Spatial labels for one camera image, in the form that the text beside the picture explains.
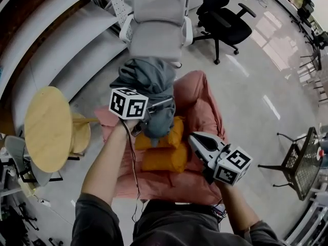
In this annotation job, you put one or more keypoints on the white shelving unit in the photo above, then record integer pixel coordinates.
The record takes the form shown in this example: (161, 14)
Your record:
(64, 35)

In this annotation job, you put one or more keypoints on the light grey office chair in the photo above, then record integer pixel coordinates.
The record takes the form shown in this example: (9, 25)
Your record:
(159, 35)

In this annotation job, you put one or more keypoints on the person's left forearm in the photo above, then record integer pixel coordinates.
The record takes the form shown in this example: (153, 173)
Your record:
(107, 163)

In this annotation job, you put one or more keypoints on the person's right forearm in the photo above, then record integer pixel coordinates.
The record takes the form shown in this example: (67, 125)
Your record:
(238, 206)

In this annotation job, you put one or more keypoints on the black background office chair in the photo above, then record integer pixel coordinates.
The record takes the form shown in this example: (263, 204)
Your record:
(305, 11)

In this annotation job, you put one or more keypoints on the grey-green shell chair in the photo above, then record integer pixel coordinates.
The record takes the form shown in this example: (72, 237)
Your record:
(15, 150)

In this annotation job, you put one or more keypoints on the person's dark grey shirt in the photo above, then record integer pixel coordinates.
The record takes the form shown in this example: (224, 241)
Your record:
(174, 227)

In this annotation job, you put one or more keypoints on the round wooden side table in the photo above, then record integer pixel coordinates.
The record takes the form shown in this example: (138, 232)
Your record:
(47, 127)

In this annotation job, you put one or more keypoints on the grey cloth garment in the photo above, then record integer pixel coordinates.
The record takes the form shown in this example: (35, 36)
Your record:
(151, 81)

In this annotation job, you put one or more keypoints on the pink armchair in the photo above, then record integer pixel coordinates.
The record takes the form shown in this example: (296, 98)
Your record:
(200, 106)

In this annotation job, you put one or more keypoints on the orange cushion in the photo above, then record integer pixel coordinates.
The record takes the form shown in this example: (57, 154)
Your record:
(164, 159)
(176, 132)

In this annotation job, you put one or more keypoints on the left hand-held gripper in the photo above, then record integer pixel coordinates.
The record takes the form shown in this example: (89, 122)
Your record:
(128, 104)

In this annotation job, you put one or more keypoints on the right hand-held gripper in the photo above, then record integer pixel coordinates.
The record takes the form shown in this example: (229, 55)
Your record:
(232, 166)

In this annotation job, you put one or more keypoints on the black metal mesh table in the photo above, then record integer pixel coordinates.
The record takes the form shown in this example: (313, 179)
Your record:
(307, 168)

